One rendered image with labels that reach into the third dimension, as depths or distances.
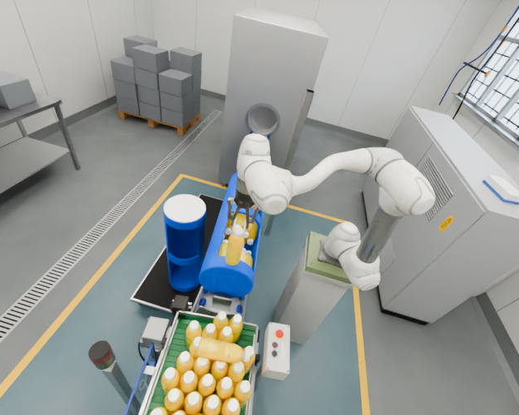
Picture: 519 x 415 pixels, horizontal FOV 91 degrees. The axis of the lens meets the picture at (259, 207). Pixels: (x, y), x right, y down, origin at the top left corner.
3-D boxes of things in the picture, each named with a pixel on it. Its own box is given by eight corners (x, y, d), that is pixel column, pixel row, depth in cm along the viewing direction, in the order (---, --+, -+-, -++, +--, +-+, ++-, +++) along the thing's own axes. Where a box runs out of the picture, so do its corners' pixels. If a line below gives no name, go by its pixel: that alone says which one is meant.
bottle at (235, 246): (240, 254, 126) (246, 228, 114) (239, 266, 120) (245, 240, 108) (226, 253, 125) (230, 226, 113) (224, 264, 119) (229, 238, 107)
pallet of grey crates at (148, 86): (200, 119, 509) (203, 52, 431) (183, 136, 448) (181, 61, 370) (144, 104, 513) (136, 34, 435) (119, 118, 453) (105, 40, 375)
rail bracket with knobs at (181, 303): (193, 306, 138) (193, 297, 131) (189, 319, 133) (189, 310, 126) (175, 303, 138) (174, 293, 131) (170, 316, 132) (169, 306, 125)
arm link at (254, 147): (231, 167, 93) (240, 189, 84) (237, 128, 83) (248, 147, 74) (259, 168, 97) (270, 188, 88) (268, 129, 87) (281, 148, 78)
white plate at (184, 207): (159, 198, 176) (159, 198, 176) (169, 225, 159) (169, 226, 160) (198, 191, 188) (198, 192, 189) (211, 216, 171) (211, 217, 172)
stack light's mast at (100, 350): (121, 357, 98) (113, 342, 88) (112, 376, 93) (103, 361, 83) (105, 354, 98) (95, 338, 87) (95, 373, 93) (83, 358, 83)
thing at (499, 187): (495, 185, 195) (503, 177, 190) (516, 205, 177) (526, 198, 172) (480, 182, 194) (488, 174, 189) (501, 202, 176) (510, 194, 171)
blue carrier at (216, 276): (263, 202, 206) (269, 173, 187) (249, 302, 140) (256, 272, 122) (228, 195, 205) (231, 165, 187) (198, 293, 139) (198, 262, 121)
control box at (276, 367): (284, 333, 126) (290, 324, 120) (283, 380, 111) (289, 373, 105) (264, 330, 126) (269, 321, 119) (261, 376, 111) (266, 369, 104)
